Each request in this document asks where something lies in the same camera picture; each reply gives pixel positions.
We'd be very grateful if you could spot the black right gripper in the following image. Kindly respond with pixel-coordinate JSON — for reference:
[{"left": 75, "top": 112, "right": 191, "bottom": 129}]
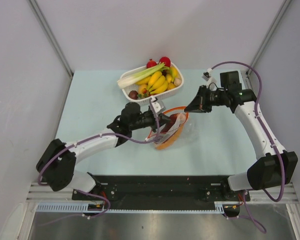
[{"left": 185, "top": 85, "right": 228, "bottom": 114}]

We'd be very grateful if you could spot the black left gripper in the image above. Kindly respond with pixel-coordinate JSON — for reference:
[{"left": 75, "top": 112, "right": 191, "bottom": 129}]
[{"left": 129, "top": 112, "right": 170, "bottom": 133}]

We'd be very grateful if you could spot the clear zip bag red zipper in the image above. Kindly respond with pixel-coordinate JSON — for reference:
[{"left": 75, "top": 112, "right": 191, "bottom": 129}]
[{"left": 152, "top": 106, "right": 199, "bottom": 151}]

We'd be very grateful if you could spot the green white celery stalk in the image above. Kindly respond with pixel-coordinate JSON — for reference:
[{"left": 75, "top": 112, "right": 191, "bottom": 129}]
[{"left": 117, "top": 63, "right": 165, "bottom": 89}]

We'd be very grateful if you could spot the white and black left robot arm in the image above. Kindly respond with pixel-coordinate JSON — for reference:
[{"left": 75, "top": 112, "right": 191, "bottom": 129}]
[{"left": 36, "top": 97, "right": 170, "bottom": 200}]

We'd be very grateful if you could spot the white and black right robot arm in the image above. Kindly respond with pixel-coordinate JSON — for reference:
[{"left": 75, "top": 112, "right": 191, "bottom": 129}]
[{"left": 184, "top": 71, "right": 298, "bottom": 201}]

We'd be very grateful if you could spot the white perforated plastic basket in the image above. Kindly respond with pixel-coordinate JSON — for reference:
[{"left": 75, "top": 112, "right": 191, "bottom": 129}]
[{"left": 120, "top": 61, "right": 185, "bottom": 107}]

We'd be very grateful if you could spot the white garlic bulb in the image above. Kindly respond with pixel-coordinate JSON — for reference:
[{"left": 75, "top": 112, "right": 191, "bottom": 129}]
[{"left": 173, "top": 77, "right": 182, "bottom": 87}]

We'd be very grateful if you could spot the yellow banana bunch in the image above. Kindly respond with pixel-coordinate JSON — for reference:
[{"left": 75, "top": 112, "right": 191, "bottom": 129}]
[{"left": 135, "top": 66, "right": 183, "bottom": 96}]

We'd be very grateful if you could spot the dark purple passion fruit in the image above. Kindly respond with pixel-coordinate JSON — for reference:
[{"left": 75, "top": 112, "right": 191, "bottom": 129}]
[{"left": 128, "top": 90, "right": 139, "bottom": 100}]

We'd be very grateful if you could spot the red apple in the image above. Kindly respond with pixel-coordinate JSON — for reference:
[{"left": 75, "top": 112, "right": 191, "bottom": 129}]
[{"left": 159, "top": 56, "right": 171, "bottom": 68}]

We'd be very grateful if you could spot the red pomegranate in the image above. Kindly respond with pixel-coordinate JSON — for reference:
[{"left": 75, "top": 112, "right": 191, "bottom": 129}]
[{"left": 146, "top": 58, "right": 157, "bottom": 69}]

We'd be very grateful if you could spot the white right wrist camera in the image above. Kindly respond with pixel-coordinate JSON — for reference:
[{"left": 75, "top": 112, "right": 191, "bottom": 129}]
[{"left": 202, "top": 68, "right": 217, "bottom": 90}]

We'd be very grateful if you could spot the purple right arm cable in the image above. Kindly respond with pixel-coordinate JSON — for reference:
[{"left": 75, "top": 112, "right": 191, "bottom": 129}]
[{"left": 209, "top": 61, "right": 286, "bottom": 202}]

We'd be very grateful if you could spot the white slotted cable duct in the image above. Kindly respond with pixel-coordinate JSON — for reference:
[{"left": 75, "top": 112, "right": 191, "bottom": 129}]
[{"left": 36, "top": 201, "right": 227, "bottom": 215}]

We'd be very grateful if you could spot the right aluminium corner post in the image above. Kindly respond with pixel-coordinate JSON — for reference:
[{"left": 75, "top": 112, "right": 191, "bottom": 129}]
[{"left": 247, "top": 0, "right": 293, "bottom": 72}]

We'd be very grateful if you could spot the aluminium corner post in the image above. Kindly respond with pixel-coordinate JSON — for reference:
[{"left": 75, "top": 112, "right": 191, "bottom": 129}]
[
  {"left": 247, "top": 0, "right": 293, "bottom": 72},
  {"left": 26, "top": 0, "right": 74, "bottom": 79}
]

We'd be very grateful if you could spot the aluminium frame rail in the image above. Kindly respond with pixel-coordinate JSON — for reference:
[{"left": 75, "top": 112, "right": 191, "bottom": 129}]
[{"left": 26, "top": 183, "right": 299, "bottom": 205}]

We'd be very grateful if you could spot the left aluminium corner post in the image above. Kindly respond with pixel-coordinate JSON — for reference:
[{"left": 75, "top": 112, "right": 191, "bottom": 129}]
[{"left": 26, "top": 0, "right": 74, "bottom": 79}]

